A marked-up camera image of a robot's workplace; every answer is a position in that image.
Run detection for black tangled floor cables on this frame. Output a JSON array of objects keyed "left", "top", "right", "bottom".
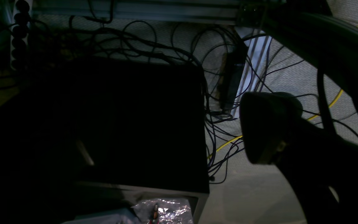
[{"left": 30, "top": 0, "right": 358, "bottom": 184}]

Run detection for white power strip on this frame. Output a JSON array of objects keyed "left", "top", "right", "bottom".
[{"left": 10, "top": 0, "right": 33, "bottom": 71}]

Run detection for crinkled clear plastic bag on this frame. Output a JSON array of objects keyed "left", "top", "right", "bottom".
[{"left": 131, "top": 198, "right": 194, "bottom": 224}]

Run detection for black box under table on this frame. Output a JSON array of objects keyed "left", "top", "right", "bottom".
[{"left": 0, "top": 57, "right": 209, "bottom": 194}]

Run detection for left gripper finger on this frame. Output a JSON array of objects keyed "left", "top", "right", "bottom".
[{"left": 240, "top": 92, "right": 303, "bottom": 165}]

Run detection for aluminium frame rail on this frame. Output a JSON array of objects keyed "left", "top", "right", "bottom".
[{"left": 32, "top": 0, "right": 241, "bottom": 25}]

